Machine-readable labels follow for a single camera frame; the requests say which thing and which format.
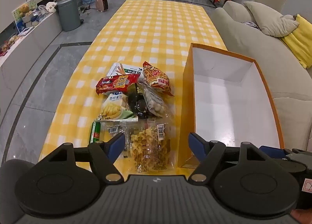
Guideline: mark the black snack packet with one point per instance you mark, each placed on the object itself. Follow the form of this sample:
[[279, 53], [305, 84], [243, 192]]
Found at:
[[136, 103]]

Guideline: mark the clear packet of white balls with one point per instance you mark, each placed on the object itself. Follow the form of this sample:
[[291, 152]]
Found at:
[[154, 102]]

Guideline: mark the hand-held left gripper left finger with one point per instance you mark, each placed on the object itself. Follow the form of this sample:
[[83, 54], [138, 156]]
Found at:
[[117, 144]]

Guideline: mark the white cap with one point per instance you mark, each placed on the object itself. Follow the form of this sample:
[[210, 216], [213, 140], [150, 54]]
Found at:
[[50, 6]]

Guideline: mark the beige sofa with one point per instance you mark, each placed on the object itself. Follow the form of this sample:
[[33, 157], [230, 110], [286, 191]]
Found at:
[[280, 75]]

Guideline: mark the yellow-green chips packet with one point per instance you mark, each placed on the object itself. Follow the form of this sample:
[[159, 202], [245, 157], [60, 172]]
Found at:
[[112, 109]]

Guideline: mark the orange cardboard box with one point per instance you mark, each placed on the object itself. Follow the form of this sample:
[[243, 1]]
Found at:
[[219, 92]]

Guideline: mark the grey trash can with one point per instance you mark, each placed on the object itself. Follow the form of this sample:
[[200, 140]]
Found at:
[[68, 14]]

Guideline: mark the white stick snack packet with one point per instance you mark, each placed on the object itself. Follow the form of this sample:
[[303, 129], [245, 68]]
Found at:
[[119, 69]]

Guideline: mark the clear packet of yellow snacks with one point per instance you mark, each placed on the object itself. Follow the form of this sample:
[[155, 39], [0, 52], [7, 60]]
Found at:
[[146, 148]]

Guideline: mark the pink heater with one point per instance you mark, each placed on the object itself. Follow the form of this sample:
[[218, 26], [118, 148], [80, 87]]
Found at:
[[102, 3]]

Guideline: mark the yellow checked tablecloth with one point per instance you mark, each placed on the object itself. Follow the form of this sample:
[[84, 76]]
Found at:
[[151, 31]]

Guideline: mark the green and clear snack packet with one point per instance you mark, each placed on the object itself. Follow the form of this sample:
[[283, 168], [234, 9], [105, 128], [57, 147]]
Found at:
[[95, 132]]

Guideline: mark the person's right hand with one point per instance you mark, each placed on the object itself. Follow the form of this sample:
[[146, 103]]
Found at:
[[303, 217]]

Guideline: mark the grey pillow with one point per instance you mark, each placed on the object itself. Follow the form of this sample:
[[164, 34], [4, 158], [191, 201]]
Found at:
[[270, 20]]

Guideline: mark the red cracker packet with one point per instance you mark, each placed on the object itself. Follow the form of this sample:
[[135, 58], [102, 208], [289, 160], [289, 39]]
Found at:
[[114, 83]]

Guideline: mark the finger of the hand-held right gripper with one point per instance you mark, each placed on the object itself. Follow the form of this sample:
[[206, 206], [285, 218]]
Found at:
[[270, 151]]

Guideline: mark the teddy bear picture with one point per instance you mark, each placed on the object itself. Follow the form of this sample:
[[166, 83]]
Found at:
[[24, 14]]

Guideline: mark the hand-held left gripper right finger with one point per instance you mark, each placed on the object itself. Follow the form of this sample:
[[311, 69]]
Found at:
[[196, 144]]

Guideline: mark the white low cabinet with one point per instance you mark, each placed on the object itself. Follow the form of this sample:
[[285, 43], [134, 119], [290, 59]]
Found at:
[[36, 36]]

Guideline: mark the yellow pillow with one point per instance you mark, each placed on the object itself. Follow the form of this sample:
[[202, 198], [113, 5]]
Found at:
[[302, 41]]

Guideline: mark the orange-red stick snack packet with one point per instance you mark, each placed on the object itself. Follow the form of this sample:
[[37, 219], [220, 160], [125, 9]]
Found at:
[[157, 78]]

